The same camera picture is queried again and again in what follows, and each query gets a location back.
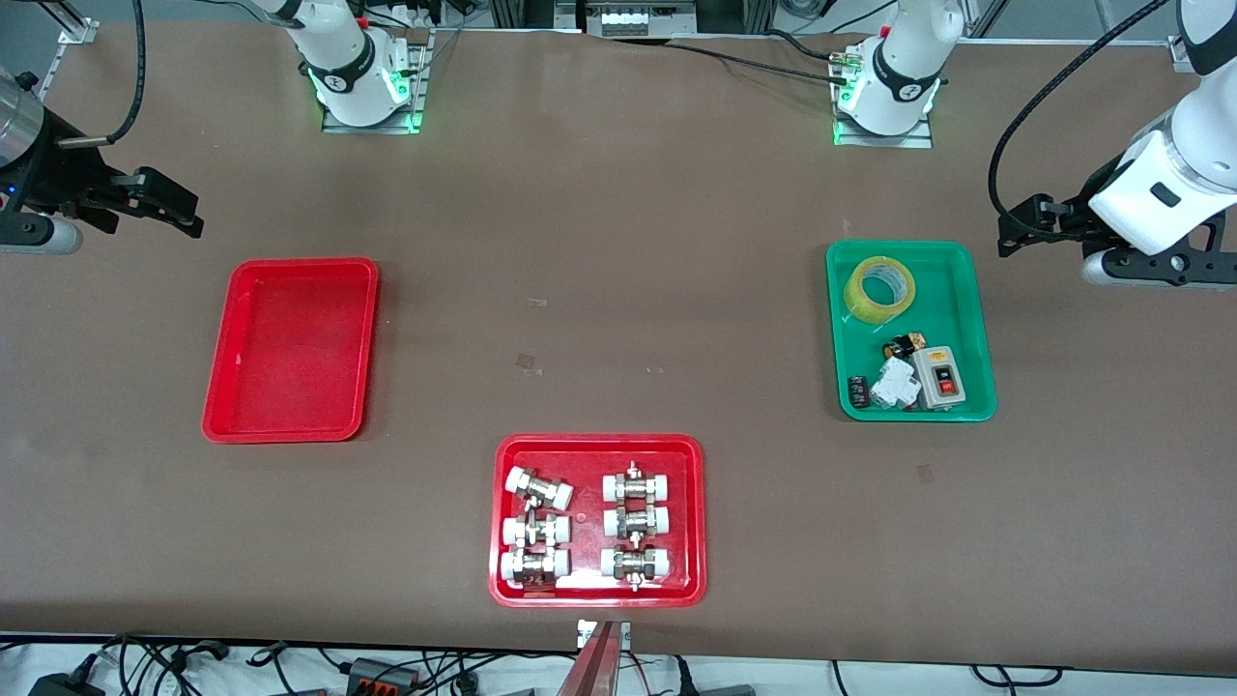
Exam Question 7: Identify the yellow tape roll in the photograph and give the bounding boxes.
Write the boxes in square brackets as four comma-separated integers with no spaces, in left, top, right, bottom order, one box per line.
[844,256,917,323]

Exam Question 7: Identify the green plastic tray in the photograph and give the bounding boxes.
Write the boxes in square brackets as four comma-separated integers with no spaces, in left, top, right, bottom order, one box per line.
[825,240,998,423]

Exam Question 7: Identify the empty red plastic tray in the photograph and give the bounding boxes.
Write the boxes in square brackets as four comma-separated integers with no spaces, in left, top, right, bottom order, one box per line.
[201,257,380,444]

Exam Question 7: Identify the red tray with fittings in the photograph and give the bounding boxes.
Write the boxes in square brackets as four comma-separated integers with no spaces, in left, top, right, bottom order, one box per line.
[488,433,707,609]

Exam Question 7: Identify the white plastic connector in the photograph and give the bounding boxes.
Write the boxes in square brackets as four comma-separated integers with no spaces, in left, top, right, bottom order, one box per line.
[870,359,921,411]

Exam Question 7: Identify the grey power strip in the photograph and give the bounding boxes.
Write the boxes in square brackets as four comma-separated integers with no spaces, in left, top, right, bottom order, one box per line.
[599,0,699,39]

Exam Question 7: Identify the black power adapter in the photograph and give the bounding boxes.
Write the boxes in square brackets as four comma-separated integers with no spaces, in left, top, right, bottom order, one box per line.
[27,667,105,696]

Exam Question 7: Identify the metal pipe fitting white caps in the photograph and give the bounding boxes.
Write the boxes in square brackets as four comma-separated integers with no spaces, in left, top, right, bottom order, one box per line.
[504,466,575,512]
[602,461,674,505]
[500,548,572,590]
[600,543,672,592]
[603,503,673,541]
[502,512,572,550]

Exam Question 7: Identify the grey connector box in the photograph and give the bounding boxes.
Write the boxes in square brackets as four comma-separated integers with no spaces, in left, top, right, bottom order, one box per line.
[345,656,420,693]

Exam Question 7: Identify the white label tag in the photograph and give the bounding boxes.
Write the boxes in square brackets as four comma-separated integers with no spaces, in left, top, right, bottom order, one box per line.
[576,619,633,651]

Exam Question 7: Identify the red metal bar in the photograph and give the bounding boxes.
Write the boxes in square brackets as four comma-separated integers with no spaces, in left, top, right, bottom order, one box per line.
[555,622,625,696]

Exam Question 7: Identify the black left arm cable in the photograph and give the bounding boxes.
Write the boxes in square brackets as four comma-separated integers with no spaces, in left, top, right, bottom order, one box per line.
[987,0,1175,228]

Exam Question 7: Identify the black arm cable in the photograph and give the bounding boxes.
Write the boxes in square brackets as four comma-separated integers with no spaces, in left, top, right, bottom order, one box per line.
[987,0,1175,228]
[56,0,148,148]

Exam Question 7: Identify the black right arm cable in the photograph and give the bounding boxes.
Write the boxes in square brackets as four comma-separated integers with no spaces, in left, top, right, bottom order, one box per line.
[56,0,148,148]

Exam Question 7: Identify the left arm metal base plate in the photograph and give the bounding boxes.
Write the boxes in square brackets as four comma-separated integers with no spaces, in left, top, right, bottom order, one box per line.
[833,39,935,150]

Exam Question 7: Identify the grey push button switch box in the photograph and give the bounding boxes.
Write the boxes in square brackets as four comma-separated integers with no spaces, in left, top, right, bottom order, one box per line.
[912,345,967,412]

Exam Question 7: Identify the black cable on table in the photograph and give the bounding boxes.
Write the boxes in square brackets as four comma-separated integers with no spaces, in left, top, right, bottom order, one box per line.
[667,29,856,83]

